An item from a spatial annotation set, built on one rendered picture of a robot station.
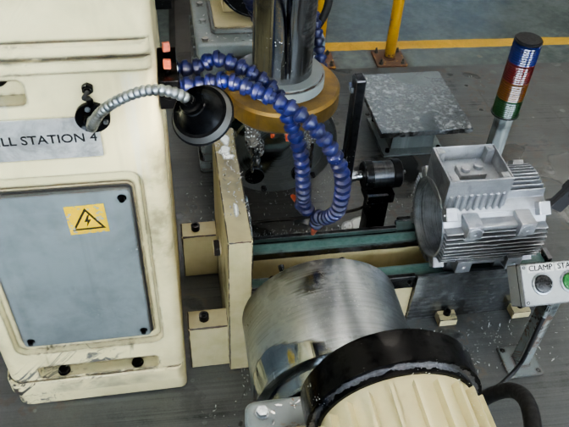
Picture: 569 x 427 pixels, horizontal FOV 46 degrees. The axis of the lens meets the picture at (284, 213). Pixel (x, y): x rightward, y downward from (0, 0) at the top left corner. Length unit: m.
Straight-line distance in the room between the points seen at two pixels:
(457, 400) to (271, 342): 0.36
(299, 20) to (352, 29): 3.15
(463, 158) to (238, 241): 0.49
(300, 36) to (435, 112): 0.87
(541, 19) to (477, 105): 2.56
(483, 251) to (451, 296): 0.15
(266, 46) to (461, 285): 0.66
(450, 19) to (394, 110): 2.63
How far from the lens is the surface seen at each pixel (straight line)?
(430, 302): 1.38
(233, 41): 1.49
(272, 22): 0.94
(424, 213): 1.38
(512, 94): 1.56
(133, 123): 0.84
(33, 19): 0.77
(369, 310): 0.94
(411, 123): 1.71
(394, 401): 0.62
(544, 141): 1.98
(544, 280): 1.18
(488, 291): 1.41
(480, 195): 1.24
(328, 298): 0.94
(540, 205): 1.29
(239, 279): 1.09
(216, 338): 1.23
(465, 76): 2.18
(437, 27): 4.23
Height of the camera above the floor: 1.89
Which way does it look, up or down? 43 degrees down
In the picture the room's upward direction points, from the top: 4 degrees clockwise
